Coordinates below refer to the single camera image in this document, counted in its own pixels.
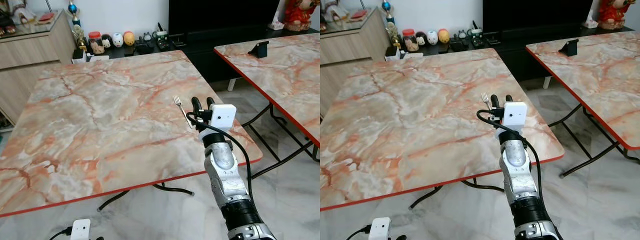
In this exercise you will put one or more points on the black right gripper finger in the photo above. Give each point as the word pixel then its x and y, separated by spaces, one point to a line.
pixel 210 102
pixel 495 101
pixel 196 104
pixel 509 99

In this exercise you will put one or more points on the silver metal fork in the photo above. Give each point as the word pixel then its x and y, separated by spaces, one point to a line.
pixel 178 103
pixel 485 99

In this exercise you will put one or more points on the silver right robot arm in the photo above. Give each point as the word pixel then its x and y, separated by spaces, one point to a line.
pixel 226 172
pixel 517 170

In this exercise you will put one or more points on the black low tv console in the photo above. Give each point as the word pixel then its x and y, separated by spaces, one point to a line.
pixel 510 55
pixel 200 55

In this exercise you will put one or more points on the black phone stand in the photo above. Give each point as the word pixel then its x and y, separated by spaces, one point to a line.
pixel 570 47
pixel 260 49

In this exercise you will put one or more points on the small cat figure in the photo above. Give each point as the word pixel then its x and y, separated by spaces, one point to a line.
pixel 145 37
pixel 460 34

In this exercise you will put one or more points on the large marble folding table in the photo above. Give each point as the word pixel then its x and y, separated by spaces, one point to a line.
pixel 420 125
pixel 115 125

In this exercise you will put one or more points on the marble folding table with stand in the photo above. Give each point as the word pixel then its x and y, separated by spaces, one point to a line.
pixel 600 85
pixel 285 75

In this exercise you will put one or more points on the yellow round doll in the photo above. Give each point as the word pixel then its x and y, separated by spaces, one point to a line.
pixel 129 38
pixel 443 36

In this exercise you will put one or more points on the black television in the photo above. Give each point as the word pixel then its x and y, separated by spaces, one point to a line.
pixel 225 15
pixel 537 14

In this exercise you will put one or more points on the white round doll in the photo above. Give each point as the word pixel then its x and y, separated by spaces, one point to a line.
pixel 432 37
pixel 118 40

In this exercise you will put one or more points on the black round doll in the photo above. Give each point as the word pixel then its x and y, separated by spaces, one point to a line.
pixel 421 39
pixel 106 41

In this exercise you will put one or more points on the red lidded clear jar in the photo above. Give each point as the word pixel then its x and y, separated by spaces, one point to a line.
pixel 409 41
pixel 96 44

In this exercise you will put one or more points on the small white figurine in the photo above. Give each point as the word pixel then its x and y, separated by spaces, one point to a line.
pixel 591 20
pixel 277 21

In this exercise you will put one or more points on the gold trophy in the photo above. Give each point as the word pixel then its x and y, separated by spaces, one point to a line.
pixel 79 36
pixel 394 34

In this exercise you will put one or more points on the red robed figurine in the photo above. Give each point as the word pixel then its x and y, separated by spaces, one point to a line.
pixel 614 14
pixel 298 15

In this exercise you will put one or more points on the blue ball trophy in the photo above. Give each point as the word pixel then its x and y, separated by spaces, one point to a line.
pixel 73 9
pixel 387 7

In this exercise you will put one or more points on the light wooden sideboard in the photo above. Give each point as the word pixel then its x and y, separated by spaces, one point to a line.
pixel 30 65
pixel 350 60

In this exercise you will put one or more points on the dark ornament group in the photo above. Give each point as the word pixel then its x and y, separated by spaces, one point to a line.
pixel 12 17
pixel 332 12

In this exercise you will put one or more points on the red flat dish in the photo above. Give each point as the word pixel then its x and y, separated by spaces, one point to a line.
pixel 359 14
pixel 46 17

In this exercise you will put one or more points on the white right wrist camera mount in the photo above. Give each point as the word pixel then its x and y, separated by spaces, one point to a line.
pixel 223 116
pixel 515 114

